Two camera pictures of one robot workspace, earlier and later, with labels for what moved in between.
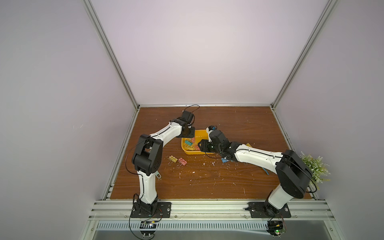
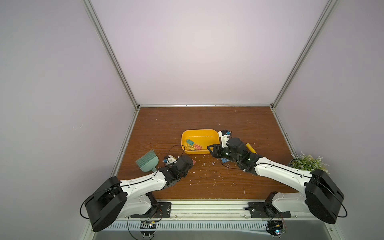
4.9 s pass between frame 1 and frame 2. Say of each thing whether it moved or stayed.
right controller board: stayed
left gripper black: moved
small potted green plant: stayed
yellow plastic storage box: stayed
